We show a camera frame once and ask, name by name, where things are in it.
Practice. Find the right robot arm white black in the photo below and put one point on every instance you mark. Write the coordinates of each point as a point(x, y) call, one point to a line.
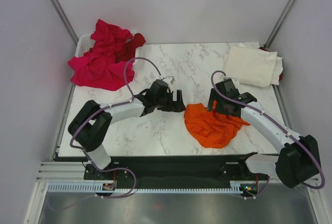
point(297, 159)

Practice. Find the aluminium frame post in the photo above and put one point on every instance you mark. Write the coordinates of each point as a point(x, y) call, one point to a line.
point(61, 14)
point(280, 21)

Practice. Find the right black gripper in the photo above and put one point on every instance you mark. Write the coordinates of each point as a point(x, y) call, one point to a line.
point(213, 96)

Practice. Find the folded cream t shirt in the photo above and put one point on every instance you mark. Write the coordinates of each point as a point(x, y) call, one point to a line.
point(250, 66)

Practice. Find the folded white t shirt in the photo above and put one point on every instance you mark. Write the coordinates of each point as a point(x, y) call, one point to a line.
point(277, 72)

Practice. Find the white slotted cable duct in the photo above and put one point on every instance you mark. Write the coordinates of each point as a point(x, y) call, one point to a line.
point(233, 188)

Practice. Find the dark red t shirt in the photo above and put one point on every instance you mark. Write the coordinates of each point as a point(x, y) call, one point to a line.
point(128, 50)

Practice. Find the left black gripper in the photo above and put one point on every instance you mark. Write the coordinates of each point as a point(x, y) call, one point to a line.
point(176, 106)

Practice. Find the orange t shirt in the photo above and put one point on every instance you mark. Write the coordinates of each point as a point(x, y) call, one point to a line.
point(209, 128)

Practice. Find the white laundry basket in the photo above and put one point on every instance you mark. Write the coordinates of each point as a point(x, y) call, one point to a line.
point(83, 46)

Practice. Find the aluminium cross extrusion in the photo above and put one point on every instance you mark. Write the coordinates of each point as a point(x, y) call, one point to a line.
point(61, 172)

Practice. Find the left aluminium side rail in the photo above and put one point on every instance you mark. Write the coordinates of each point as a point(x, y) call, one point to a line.
point(60, 130)

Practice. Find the pink red t shirt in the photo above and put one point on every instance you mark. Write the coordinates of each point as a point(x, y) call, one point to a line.
point(109, 77)

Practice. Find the left aluminium frame post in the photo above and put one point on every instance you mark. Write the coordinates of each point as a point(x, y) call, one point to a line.
point(61, 14)

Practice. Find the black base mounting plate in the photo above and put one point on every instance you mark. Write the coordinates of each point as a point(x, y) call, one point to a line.
point(175, 171)

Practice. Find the right aluminium frame post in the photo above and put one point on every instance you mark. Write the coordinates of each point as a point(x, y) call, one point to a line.
point(280, 21)

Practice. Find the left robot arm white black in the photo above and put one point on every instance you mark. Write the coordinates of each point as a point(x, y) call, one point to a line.
point(90, 125)

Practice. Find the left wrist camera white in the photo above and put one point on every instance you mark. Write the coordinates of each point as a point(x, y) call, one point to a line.
point(169, 80)

